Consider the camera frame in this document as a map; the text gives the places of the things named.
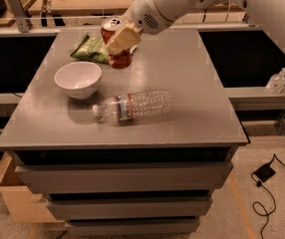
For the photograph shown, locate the green chip bag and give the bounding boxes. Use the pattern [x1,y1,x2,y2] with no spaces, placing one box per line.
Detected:
[70,34,110,64]

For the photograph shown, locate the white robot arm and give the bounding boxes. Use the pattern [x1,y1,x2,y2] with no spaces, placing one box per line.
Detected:
[106,0,285,55]

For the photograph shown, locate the grey drawer cabinet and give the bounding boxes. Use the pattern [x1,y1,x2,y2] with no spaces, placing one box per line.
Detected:
[0,29,247,236]

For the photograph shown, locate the clear plastic water bottle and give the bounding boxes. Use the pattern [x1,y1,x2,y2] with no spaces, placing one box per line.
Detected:
[93,90,171,123]

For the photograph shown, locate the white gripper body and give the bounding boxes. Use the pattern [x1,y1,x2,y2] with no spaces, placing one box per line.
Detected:
[124,0,196,35]

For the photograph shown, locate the clear soap dispenser bottle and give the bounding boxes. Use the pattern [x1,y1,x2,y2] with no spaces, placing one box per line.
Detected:
[266,68,285,94]

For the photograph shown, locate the cardboard box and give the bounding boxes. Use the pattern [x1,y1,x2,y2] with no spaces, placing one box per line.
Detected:
[0,152,58,223]

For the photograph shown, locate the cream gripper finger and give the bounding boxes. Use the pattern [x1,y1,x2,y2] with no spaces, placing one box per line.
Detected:
[103,23,142,55]

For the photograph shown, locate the black power adapter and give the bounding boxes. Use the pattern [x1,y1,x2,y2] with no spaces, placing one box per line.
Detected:
[253,163,276,182]

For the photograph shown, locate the orange coke can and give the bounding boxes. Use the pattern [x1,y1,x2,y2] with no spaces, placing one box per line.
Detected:
[101,17,132,69]

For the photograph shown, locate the white ceramic bowl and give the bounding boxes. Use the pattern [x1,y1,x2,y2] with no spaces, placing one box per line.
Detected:
[54,62,103,100]

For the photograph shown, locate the left metal rail bracket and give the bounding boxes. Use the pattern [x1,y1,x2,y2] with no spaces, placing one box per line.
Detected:
[7,0,31,33]

